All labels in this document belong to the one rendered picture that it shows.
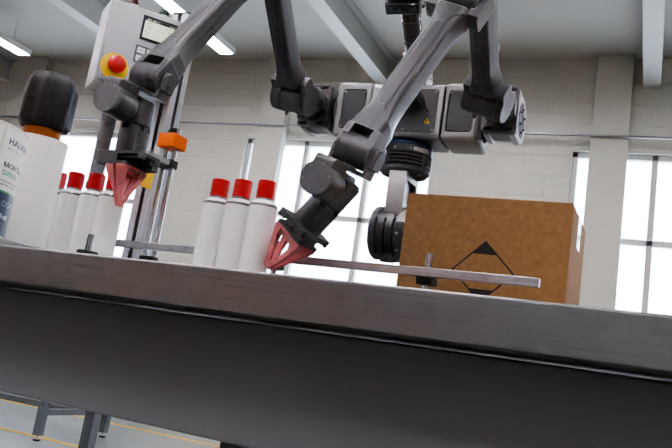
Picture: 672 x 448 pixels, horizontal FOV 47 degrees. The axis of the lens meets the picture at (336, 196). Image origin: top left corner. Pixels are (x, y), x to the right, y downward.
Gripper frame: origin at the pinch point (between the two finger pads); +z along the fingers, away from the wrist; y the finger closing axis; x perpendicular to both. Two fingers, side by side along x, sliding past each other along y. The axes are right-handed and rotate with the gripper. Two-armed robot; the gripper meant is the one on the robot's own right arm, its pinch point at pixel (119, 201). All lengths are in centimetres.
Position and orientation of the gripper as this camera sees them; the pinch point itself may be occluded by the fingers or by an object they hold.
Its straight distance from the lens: 150.2
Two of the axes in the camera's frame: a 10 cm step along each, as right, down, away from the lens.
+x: 4.2, 2.5, 8.7
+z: -1.5, 9.7, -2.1
